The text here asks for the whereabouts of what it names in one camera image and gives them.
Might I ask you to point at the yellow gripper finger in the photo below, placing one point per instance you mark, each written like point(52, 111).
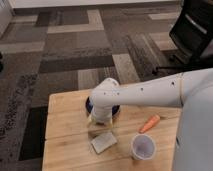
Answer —
point(109, 124)
point(90, 120)

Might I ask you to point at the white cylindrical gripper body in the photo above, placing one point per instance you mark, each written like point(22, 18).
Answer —
point(101, 115)

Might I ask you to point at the dark blue ceramic bowl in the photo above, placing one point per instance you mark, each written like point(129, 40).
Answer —
point(89, 107)

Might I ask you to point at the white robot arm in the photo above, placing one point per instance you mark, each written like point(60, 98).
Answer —
point(191, 92)

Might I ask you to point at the white sponge block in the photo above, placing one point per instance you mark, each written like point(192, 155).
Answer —
point(103, 142)

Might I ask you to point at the clear plastic cup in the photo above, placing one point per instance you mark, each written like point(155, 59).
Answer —
point(143, 147)

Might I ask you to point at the orange carrot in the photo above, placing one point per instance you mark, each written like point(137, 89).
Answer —
point(151, 122)

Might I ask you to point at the black office chair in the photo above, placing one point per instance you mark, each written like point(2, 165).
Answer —
point(193, 36)

